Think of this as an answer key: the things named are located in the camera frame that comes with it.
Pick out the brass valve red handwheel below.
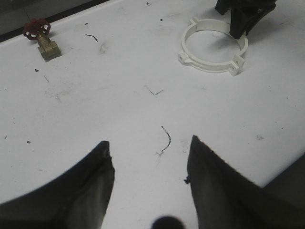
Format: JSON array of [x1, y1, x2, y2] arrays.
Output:
[[22, 18, 61, 61]]

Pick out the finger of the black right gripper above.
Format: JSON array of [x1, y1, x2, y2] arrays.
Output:
[[245, 0, 276, 35], [230, 8, 251, 39]]

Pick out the white half pipe clamp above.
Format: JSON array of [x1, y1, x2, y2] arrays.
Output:
[[195, 19, 248, 76], [178, 17, 238, 76]]

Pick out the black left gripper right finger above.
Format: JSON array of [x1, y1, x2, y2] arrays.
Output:
[[185, 135, 305, 229]]

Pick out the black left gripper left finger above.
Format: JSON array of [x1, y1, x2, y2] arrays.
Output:
[[0, 141, 115, 229]]

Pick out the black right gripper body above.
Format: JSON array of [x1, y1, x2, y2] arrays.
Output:
[[215, 0, 276, 15]]

